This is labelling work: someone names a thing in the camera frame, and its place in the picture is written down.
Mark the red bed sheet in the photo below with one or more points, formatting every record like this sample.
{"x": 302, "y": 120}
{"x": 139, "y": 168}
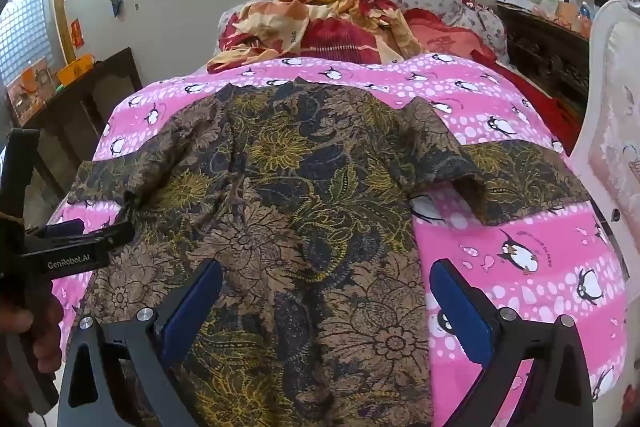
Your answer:
{"x": 545, "y": 107}

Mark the red wall paper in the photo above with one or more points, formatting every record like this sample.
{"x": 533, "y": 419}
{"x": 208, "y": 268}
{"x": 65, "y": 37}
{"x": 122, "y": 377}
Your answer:
{"x": 77, "y": 33}

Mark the red orange floral quilt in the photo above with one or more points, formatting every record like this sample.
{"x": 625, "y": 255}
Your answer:
{"x": 325, "y": 27}

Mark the pink penguin blanket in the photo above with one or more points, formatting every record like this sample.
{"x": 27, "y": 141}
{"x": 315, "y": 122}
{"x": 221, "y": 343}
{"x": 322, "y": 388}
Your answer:
{"x": 525, "y": 257}

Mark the brown floral shirt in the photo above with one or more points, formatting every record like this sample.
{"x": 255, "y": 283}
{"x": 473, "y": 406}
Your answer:
{"x": 300, "y": 207}

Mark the red embroidered pillow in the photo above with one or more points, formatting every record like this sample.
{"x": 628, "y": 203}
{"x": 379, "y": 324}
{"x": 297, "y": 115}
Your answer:
{"x": 445, "y": 39}

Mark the metal grille door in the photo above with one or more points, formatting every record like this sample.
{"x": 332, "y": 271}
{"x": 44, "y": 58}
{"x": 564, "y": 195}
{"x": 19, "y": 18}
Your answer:
{"x": 25, "y": 32}

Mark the orange printed carton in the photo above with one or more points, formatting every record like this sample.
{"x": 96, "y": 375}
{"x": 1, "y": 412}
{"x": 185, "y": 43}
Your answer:
{"x": 29, "y": 94}

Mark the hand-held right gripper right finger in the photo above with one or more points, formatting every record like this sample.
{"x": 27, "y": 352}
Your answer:
{"x": 460, "y": 312}

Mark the dark wooden side cabinet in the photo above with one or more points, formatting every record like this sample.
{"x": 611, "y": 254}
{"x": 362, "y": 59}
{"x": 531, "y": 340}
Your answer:
{"x": 75, "y": 117}

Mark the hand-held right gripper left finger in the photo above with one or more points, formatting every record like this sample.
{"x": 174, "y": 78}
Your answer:
{"x": 192, "y": 307}

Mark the person's left hand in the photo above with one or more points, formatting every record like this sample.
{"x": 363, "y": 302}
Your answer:
{"x": 37, "y": 319}

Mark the dark carved wooden cabinet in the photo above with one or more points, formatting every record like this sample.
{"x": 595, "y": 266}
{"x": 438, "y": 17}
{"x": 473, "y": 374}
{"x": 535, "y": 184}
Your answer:
{"x": 545, "y": 52}

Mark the green plastic bag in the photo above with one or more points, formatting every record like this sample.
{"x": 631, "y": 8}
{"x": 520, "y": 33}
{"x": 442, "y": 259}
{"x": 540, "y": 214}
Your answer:
{"x": 549, "y": 2}

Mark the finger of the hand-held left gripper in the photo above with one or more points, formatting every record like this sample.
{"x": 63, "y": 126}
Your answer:
{"x": 100, "y": 237}

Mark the orange box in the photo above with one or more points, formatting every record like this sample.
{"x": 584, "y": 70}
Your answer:
{"x": 75, "y": 69}

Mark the orange plastic bag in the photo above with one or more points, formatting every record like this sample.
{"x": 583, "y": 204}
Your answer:
{"x": 570, "y": 14}

